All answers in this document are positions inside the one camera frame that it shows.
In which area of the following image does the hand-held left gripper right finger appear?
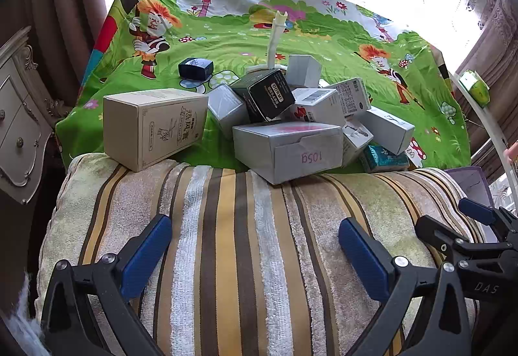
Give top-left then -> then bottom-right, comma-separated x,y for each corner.
338,217 -> 474,356

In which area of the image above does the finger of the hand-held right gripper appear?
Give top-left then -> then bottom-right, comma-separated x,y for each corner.
458,197 -> 518,236
415,214 -> 467,260

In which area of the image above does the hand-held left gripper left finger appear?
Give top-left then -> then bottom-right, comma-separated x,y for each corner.
40,214 -> 175,356

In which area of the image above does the purple storage box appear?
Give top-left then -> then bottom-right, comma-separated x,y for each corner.
443,167 -> 496,215

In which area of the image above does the teal tissue packet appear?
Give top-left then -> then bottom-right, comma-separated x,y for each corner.
360,145 -> 409,172

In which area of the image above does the long white box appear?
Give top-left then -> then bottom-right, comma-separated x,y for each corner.
356,105 -> 415,155

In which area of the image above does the white box with saxophone print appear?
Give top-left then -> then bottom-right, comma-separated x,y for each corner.
342,119 -> 374,168

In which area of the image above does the tan cardboard box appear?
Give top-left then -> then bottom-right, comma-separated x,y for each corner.
103,89 -> 209,172

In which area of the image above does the large white box pink top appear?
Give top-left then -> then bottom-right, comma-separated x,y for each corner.
232,122 -> 344,185

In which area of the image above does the white box with black text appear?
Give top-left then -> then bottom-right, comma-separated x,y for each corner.
324,78 -> 371,118

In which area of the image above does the white box with barcode label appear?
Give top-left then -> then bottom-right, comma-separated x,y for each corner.
283,88 -> 346,127

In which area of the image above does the small grey white box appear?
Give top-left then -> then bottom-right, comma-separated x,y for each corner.
207,83 -> 249,134

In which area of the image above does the small dark blue box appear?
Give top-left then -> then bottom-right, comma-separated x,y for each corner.
178,58 -> 214,82

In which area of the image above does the plain white box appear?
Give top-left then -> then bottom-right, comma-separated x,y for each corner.
285,54 -> 321,89

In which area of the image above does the white plastic stand with stem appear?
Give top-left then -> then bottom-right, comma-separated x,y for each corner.
245,11 -> 289,77

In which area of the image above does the white curved shelf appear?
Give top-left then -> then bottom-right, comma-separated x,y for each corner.
447,71 -> 518,195

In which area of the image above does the striped cushion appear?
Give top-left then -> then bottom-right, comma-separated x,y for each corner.
34,152 -> 492,356

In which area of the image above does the green tissue box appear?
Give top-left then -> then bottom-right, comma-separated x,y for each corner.
459,70 -> 490,108

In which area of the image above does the white fluffy fabric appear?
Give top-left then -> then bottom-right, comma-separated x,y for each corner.
0,271 -> 43,356

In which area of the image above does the brown patterned curtain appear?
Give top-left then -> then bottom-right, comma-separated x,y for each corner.
453,0 -> 518,183

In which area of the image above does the cream carved nightstand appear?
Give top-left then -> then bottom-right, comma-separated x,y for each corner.
0,26 -> 71,206

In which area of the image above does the green cartoon printed bedsheet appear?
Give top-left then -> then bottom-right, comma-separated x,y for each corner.
54,0 -> 472,174

